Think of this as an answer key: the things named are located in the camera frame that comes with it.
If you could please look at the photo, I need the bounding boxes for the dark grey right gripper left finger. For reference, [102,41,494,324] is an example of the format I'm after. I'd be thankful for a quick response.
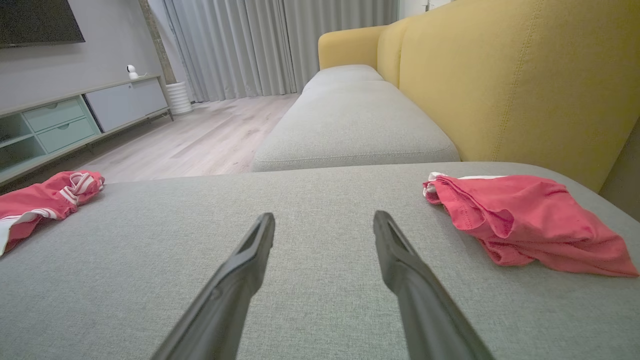
[150,212,276,360]

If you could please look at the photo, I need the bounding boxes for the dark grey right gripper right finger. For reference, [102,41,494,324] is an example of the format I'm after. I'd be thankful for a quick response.
[373,210,496,360]

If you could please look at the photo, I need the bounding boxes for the red shorts with white trim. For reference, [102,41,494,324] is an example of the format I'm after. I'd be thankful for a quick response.
[422,172,640,278]

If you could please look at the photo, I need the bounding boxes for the red jersey with black number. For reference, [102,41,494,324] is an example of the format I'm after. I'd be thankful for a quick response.
[0,170,106,256]

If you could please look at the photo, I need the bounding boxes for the white ribbed cylinder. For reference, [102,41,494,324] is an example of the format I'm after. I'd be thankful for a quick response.
[165,81,193,116]

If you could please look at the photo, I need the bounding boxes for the grey and green TV cabinet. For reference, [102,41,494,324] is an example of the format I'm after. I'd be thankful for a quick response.
[0,75,174,186]

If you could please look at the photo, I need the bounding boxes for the small grey sofa seat cushion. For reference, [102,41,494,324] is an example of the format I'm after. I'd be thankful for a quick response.
[301,64,385,95]

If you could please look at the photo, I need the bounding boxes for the grey pleated curtain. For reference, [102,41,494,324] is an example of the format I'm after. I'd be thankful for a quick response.
[162,0,399,103]

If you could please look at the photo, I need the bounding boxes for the yellow sofa backrest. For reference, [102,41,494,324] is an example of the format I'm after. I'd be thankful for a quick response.
[318,0,640,193]

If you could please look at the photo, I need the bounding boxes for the brown wooden pillar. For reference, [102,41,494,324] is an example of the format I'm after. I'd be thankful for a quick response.
[138,0,177,85]

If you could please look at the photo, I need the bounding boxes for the black wall television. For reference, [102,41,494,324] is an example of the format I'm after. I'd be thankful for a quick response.
[0,0,86,49]

